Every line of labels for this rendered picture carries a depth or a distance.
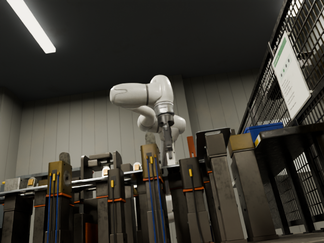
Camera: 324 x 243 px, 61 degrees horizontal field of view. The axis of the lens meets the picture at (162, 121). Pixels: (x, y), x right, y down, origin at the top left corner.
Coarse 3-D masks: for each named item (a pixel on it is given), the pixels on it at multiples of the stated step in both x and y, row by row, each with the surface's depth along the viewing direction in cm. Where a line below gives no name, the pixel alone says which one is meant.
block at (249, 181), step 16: (240, 144) 99; (240, 160) 97; (240, 176) 95; (256, 176) 94; (240, 192) 98; (256, 192) 92; (256, 208) 90; (256, 224) 88; (272, 224) 88; (256, 240) 86
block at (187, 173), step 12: (180, 168) 92; (192, 168) 91; (192, 180) 89; (192, 192) 89; (192, 204) 87; (204, 204) 87; (192, 216) 86; (204, 216) 85; (192, 228) 84; (204, 228) 84; (192, 240) 83; (204, 240) 83
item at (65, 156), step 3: (60, 153) 108; (63, 153) 108; (66, 153) 108; (60, 156) 108; (63, 156) 107; (66, 156) 107; (69, 156) 109; (60, 159) 107; (63, 159) 107; (66, 159) 107; (69, 159) 108; (69, 162) 108
